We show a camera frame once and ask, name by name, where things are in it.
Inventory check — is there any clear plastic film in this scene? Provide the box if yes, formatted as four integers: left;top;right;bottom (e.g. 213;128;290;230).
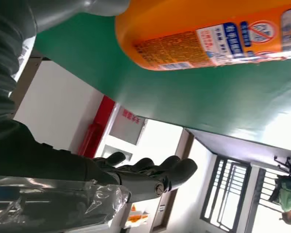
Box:
0;176;131;233

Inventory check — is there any red fire cabinet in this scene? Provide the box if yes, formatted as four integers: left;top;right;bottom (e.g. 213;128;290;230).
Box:
77;95;116;159

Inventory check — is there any grey panel with red lettering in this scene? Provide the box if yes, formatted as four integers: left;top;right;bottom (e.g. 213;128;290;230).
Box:
109;106;147;146

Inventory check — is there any holder with orange leaflets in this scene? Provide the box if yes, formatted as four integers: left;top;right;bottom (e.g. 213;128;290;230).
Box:
125;203;150;226

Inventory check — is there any ribbed grey right arm sleeve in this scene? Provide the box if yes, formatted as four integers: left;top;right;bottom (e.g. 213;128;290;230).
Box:
0;0;37;130

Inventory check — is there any brown door frame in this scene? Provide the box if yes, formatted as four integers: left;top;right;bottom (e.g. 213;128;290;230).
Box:
150;128;195;233

